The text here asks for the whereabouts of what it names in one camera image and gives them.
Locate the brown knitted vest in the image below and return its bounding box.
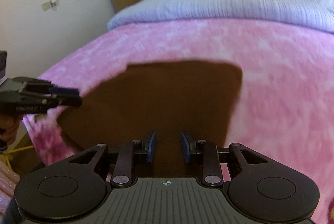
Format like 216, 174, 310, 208
57, 61, 243, 178

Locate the person left hand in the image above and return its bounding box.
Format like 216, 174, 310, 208
0, 114, 23, 145

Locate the yellow wooden coat rack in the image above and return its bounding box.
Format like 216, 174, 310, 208
1, 146, 34, 170

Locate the pink curtain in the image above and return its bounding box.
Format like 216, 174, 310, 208
0, 161, 20, 218

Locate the pink rose blanket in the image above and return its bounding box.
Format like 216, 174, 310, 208
23, 19, 333, 223

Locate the lavender striped quilt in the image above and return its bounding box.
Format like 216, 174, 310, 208
107, 0, 333, 33

